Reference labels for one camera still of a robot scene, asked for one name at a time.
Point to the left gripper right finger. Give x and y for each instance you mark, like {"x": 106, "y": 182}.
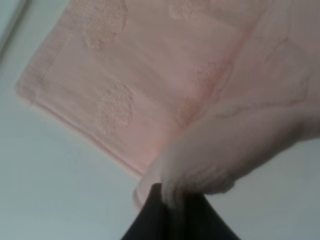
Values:
{"x": 199, "y": 221}

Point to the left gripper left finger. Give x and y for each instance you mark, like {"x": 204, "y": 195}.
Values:
{"x": 152, "y": 221}

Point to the pink towel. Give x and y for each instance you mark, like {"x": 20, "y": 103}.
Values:
{"x": 193, "y": 94}

